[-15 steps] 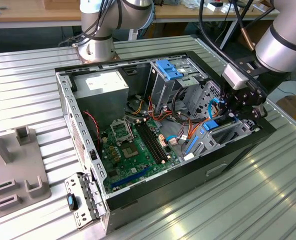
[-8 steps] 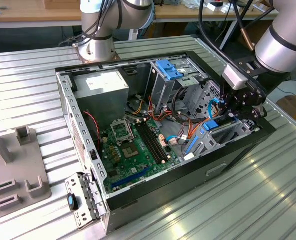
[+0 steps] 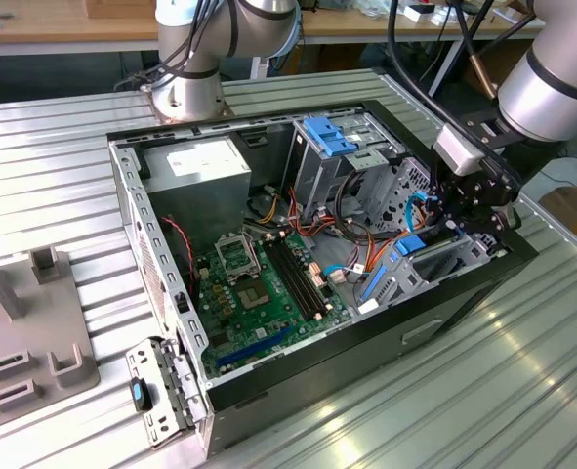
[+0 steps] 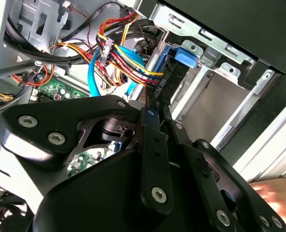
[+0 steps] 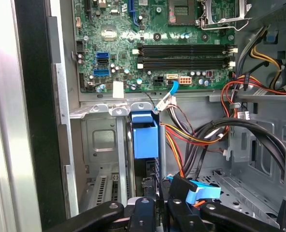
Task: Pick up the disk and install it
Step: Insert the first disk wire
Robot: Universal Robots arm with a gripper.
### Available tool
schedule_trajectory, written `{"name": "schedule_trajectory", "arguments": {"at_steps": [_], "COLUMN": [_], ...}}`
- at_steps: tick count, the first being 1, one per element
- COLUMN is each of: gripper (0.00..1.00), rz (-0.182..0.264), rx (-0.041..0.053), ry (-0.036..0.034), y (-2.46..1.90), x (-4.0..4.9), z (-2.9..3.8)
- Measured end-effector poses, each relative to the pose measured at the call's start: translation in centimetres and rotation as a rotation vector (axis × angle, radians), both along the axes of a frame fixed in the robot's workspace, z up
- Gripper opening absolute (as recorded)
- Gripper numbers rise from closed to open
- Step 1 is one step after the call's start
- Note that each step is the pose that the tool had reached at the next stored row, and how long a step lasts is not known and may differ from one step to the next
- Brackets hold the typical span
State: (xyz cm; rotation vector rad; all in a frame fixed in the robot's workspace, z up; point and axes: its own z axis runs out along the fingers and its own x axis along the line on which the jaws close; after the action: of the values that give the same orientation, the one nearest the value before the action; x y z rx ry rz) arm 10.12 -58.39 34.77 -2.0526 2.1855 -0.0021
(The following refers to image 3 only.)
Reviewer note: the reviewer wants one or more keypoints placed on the blue plastic drive bracket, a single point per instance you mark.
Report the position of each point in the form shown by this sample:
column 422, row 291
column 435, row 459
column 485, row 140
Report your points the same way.
column 324, row 134

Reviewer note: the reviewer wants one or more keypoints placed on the black RAM slot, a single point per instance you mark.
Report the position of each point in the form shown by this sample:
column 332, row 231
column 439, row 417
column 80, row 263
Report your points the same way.
column 293, row 273
column 286, row 273
column 300, row 273
column 307, row 273

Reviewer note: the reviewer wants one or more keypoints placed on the white label tag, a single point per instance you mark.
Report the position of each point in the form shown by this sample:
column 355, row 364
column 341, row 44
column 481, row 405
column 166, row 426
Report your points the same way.
column 367, row 307

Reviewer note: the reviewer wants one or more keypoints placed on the square motherboard chip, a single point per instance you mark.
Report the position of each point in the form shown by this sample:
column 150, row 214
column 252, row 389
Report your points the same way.
column 254, row 295

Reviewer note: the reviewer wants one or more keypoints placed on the gray metal disk bay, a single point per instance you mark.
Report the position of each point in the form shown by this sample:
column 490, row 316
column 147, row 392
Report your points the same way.
column 400, row 273

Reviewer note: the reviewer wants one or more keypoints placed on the small white box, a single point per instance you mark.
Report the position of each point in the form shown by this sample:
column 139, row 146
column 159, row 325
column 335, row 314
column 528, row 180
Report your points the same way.
column 441, row 18
column 417, row 15

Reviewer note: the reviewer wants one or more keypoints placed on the white flat board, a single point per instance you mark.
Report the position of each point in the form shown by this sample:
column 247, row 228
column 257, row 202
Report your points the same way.
column 561, row 171

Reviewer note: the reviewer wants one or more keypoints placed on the tall gray drive cage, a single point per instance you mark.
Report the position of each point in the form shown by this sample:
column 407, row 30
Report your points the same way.
column 317, row 181

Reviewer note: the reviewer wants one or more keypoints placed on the blue expansion slot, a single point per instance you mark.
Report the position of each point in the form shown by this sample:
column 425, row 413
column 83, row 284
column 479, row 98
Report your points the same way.
column 254, row 347

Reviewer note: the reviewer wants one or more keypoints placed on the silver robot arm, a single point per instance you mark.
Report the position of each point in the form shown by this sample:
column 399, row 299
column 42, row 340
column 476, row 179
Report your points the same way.
column 547, row 93

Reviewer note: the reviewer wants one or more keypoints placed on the gray parts rack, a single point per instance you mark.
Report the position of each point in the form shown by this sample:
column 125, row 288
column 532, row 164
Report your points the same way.
column 34, row 312

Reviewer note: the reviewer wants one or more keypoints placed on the black open PC case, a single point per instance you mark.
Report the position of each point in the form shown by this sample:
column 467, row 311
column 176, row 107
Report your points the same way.
column 366, row 352

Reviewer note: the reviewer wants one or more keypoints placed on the cardboard box with label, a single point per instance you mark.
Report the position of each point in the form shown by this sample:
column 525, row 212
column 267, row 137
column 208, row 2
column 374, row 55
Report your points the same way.
column 571, row 215

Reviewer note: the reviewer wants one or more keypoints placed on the gray power supply unit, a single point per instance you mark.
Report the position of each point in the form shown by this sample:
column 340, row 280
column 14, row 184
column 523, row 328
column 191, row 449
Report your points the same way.
column 195, row 195

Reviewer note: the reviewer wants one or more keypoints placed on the long wooden desk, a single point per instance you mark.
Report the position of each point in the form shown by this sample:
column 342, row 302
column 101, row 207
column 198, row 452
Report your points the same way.
column 73, row 27

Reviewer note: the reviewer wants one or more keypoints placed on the cardboard box on desk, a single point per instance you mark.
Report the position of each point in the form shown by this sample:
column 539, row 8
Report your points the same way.
column 117, row 7

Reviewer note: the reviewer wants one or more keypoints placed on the black latch blue stripe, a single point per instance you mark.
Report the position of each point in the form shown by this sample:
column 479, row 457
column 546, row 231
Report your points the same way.
column 144, row 396

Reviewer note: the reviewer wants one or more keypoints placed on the hinged metal slot cover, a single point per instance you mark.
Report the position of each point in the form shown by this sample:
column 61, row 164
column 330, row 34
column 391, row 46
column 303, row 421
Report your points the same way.
column 144, row 356

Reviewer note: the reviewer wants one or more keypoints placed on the plain silver wrist camera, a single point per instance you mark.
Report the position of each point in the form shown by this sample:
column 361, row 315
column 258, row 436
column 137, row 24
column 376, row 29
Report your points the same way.
column 456, row 151

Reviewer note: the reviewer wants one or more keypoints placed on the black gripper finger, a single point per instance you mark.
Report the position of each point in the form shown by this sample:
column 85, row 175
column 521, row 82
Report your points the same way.
column 468, row 190
column 483, row 222

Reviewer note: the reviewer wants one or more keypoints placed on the hard disk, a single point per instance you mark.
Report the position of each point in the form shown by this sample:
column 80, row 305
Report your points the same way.
column 410, row 245

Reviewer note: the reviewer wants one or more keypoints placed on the CPU socket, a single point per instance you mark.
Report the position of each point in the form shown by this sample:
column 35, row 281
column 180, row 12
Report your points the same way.
column 234, row 254

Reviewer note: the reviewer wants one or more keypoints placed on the green motherboard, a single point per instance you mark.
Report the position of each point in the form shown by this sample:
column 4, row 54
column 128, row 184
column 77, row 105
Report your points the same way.
column 268, row 322

